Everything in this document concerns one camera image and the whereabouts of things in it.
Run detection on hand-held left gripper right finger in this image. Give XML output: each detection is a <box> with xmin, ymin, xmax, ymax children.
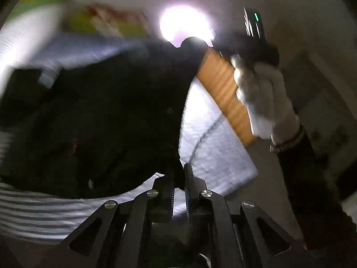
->
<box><xmin>183</xmin><ymin>162</ymin><xmax>321</xmax><ymax>268</ymax></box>

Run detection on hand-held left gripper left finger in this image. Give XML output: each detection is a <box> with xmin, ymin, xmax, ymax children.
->
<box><xmin>36</xmin><ymin>175</ymin><xmax>176</xmax><ymax>268</ymax></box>

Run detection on black pants with red waistband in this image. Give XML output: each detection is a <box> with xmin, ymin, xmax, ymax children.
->
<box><xmin>0</xmin><ymin>37</ymin><xmax>213</xmax><ymax>200</ymax></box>

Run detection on person's right forearm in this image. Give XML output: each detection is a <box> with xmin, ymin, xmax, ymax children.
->
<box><xmin>275</xmin><ymin>132</ymin><xmax>357</xmax><ymax>253</ymax></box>

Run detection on person's right hand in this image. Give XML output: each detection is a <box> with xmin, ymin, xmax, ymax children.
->
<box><xmin>230</xmin><ymin>54</ymin><xmax>301</xmax><ymax>146</ymax></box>

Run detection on blue striped quilted blanket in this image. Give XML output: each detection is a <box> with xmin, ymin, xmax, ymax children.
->
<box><xmin>0</xmin><ymin>6</ymin><xmax>258</xmax><ymax>246</ymax></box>

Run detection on wooden slatted headboard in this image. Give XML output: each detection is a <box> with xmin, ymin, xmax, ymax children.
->
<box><xmin>196</xmin><ymin>47</ymin><xmax>259</xmax><ymax>147</ymax></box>

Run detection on ring light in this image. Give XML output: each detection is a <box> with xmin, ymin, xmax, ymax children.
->
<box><xmin>159</xmin><ymin>5</ymin><xmax>217</xmax><ymax>48</ymax></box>

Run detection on beaded bracelet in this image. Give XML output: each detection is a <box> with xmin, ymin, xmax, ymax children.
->
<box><xmin>269</xmin><ymin>122</ymin><xmax>306</xmax><ymax>154</ymax></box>

